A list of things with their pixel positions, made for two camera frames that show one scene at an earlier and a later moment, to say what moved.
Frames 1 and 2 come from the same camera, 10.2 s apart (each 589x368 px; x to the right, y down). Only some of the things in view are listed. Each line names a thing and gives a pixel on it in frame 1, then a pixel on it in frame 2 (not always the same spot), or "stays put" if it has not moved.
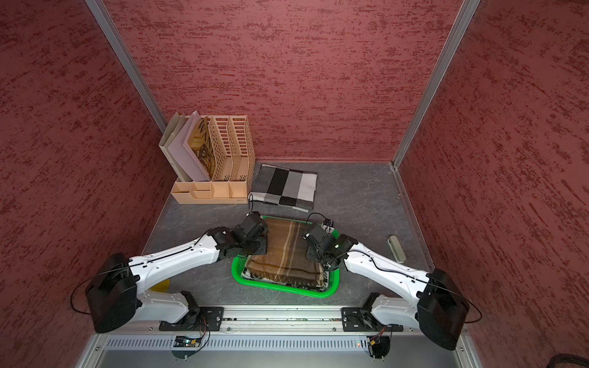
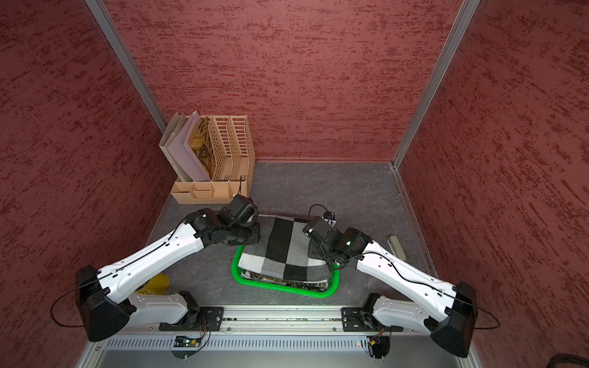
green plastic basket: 238,261 stays put
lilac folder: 182,155 stays put
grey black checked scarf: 291,188 → 284,251
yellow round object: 162,287 stays put
